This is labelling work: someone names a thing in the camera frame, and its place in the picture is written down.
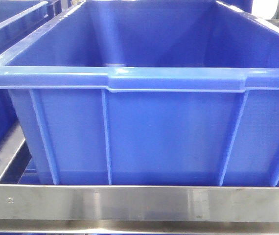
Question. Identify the blue plastic crate centre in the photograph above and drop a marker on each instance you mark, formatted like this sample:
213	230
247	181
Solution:
149	92

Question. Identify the blue plastic crate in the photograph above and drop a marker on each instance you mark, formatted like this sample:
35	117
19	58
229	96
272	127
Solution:
18	18
149	92

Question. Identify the blue plastic crate left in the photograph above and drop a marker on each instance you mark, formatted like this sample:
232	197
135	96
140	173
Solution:
18	18

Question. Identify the stainless steel shelf rail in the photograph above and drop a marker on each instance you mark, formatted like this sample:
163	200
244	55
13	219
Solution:
139	210

